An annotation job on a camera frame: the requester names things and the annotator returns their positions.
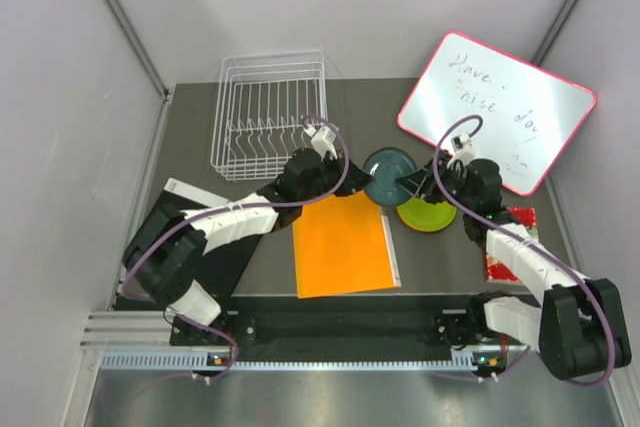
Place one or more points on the black notebook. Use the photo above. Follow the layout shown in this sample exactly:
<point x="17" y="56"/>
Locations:
<point x="220" y="270"/>

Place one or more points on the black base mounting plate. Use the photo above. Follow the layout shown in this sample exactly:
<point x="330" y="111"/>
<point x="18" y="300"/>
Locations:
<point x="429" y="319"/>

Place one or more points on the dark teal ceramic plate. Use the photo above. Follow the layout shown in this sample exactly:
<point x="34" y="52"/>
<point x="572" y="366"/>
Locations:
<point x="385" y="166"/>

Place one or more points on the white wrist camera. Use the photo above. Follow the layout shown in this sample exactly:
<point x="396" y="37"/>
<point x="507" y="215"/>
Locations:
<point x="322" y="140"/>
<point x="463" y="146"/>

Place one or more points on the pink framed whiteboard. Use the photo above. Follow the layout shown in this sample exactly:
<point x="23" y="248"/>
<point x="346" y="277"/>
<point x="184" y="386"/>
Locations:
<point x="526" y="116"/>

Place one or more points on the white wire dish rack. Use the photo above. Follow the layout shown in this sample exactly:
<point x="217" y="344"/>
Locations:
<point x="260" y="104"/>

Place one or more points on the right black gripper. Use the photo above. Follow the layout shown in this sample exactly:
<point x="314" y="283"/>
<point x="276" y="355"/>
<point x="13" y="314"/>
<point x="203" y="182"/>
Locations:
<point x="413" y="182"/>

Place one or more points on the red patterned book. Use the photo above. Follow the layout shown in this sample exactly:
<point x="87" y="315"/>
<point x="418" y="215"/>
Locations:
<point x="496" y="271"/>

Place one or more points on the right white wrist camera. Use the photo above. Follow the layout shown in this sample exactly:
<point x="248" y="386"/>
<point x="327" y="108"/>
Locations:
<point x="463" y="146"/>

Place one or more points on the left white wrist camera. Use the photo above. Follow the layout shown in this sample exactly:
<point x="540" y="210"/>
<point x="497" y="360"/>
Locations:
<point x="322" y="140"/>

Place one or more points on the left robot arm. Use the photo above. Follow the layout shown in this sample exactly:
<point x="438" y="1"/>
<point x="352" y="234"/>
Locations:
<point x="189" y="260"/>

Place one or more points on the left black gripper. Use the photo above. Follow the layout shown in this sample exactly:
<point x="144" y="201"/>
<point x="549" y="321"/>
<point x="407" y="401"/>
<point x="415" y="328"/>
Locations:
<point x="357" y="181"/>

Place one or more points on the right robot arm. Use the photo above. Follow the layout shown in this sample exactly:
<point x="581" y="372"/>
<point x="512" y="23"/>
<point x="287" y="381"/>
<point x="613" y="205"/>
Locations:
<point x="578" y="326"/>

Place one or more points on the lime green plate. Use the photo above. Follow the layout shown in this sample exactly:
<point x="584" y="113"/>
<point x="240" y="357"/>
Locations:
<point x="427" y="214"/>

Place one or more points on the orange folder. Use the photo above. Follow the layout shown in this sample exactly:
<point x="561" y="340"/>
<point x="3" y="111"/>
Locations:
<point x="343" y="245"/>

